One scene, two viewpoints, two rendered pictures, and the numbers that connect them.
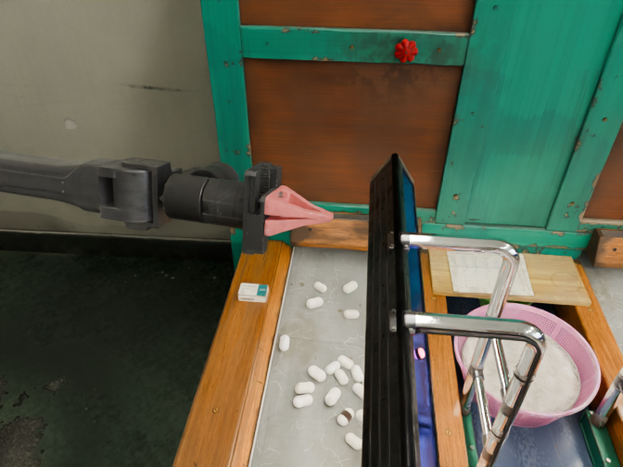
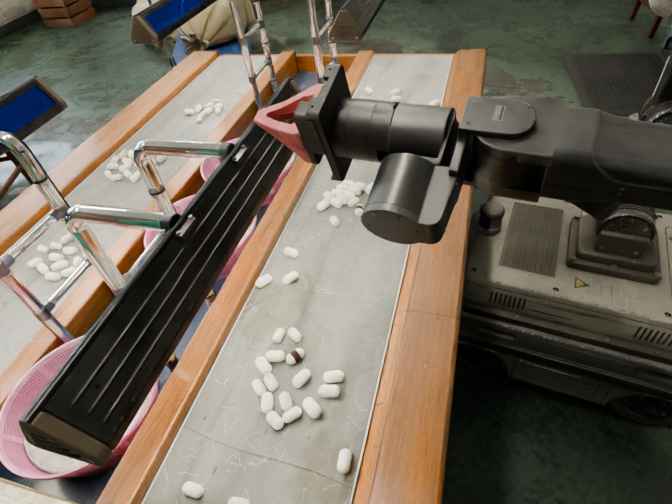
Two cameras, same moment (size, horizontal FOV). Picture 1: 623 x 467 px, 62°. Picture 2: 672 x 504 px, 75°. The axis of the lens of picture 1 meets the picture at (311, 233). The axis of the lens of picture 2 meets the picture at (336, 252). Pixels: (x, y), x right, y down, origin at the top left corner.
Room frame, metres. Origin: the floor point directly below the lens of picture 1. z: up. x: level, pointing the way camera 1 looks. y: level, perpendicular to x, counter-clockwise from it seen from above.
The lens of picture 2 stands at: (0.89, 0.15, 1.42)
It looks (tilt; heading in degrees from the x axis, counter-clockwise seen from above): 45 degrees down; 196
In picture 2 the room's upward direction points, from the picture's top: 9 degrees counter-clockwise
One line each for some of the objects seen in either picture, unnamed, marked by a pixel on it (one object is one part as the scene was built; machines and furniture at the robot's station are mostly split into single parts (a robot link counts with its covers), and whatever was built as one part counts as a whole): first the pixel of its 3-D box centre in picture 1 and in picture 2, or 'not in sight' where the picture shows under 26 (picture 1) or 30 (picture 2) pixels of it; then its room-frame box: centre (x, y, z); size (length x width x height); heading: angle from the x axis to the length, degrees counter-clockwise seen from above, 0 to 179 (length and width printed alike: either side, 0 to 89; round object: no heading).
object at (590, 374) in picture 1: (518, 368); (92, 407); (0.63, -0.41, 0.72); 0.27 x 0.27 x 0.10
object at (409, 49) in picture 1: (406, 50); not in sight; (0.94, -0.17, 1.24); 0.04 x 0.02 x 0.04; 84
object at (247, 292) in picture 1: (253, 292); not in sight; (0.78, 0.13, 0.77); 0.06 x 0.04 x 0.02; 84
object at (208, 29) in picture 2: not in sight; (208, 14); (-2.70, -1.61, 0.40); 0.74 x 0.56 x 0.38; 177
